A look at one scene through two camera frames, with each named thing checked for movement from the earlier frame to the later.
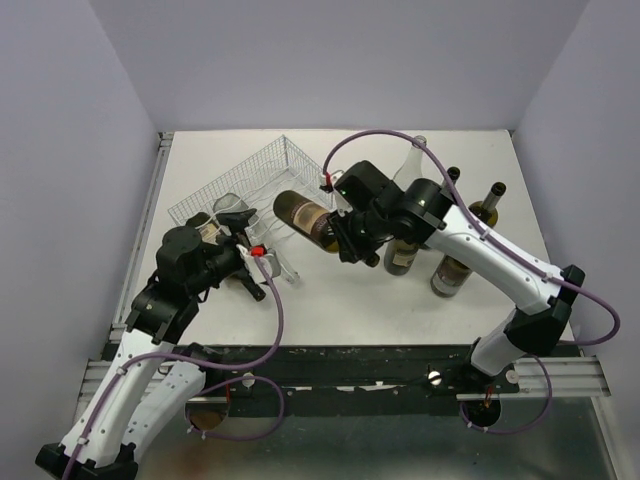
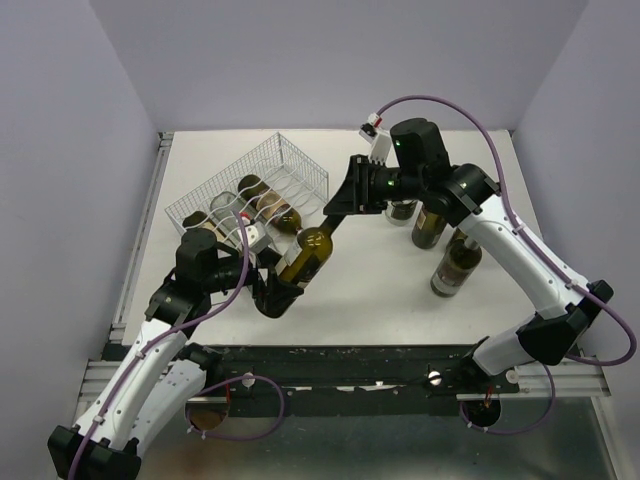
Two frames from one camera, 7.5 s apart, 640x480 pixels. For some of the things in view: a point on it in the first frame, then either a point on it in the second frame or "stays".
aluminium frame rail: [571, 376] stays
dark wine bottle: [399, 256] -> [313, 247]
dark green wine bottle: [307, 218] -> [266, 202]
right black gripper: [350, 249] -> [355, 194]
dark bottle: [449, 277] stays
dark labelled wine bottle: [210, 233] stays
